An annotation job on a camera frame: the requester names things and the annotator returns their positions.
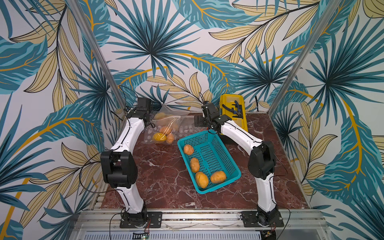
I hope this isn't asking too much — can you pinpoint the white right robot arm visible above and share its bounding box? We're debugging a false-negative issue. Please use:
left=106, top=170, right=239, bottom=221
left=195, top=101, right=284, bottom=228

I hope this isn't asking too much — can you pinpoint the aluminium corner post right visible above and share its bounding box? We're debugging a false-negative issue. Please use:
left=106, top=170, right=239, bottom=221
left=267, top=0, right=342, bottom=116

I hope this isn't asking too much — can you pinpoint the teal plastic basket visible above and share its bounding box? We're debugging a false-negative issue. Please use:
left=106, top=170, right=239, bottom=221
left=178, top=131, right=242, bottom=195

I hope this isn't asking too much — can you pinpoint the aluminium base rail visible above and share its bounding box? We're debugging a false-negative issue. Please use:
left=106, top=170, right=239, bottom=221
left=70, top=209, right=333, bottom=240

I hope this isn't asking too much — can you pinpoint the yellow black toolbox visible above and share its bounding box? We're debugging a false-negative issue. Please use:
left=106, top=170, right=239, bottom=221
left=219, top=94, right=248, bottom=132

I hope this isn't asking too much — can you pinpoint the yellow potato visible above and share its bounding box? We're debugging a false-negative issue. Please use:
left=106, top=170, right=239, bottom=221
left=153, top=113, right=168, bottom=121

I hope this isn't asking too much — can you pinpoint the clear dotted bag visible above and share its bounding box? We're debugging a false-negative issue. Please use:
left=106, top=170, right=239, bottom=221
left=176, top=116, right=207, bottom=139
left=143, top=116, right=182, bottom=145

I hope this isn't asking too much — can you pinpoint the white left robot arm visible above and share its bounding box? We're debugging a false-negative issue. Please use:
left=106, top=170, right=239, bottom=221
left=100, top=98, right=152, bottom=228

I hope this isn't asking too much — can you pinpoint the clear zipper bag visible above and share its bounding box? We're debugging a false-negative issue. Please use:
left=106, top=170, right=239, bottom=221
left=152, top=104, right=190, bottom=128

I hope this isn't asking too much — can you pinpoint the aluminium corner post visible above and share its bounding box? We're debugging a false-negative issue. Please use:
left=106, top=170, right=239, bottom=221
left=67, top=0, right=126, bottom=110
left=267, top=0, right=342, bottom=116

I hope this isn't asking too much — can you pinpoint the potato orange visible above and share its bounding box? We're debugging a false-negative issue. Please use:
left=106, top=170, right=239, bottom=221
left=159, top=126, right=173, bottom=135

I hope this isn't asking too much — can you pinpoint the aluminium corner post left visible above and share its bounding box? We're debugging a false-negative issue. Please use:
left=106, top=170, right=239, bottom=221
left=67, top=0, right=126, bottom=110

